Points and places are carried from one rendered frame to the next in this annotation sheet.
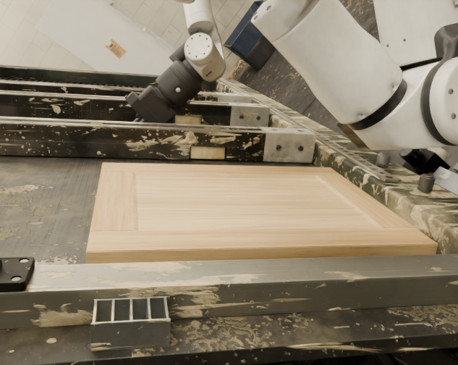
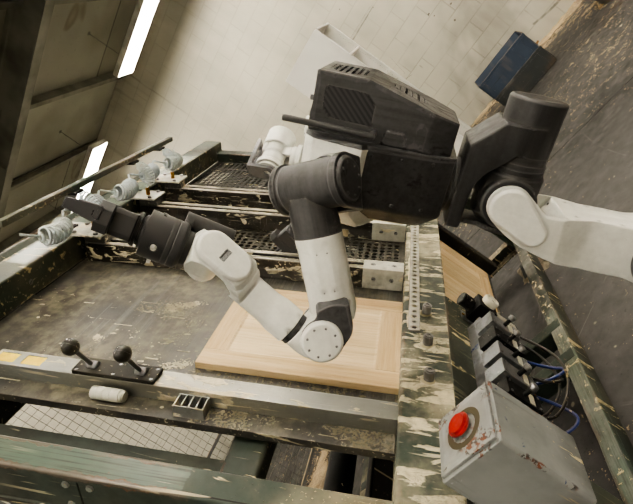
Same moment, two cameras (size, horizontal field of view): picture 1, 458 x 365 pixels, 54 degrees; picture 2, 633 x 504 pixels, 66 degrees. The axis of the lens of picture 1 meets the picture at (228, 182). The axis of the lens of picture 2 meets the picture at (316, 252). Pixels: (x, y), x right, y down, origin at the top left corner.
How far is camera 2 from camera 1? 0.73 m
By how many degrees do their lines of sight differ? 24
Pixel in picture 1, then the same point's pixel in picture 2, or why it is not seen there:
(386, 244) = (361, 383)
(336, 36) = (257, 309)
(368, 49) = (274, 314)
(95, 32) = not seen: hidden behind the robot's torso
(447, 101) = (305, 343)
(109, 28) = not seen: hidden behind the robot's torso
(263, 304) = (255, 409)
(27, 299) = (154, 388)
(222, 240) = (265, 364)
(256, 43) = (509, 82)
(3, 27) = (265, 71)
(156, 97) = (289, 236)
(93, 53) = not seen: hidden behind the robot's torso
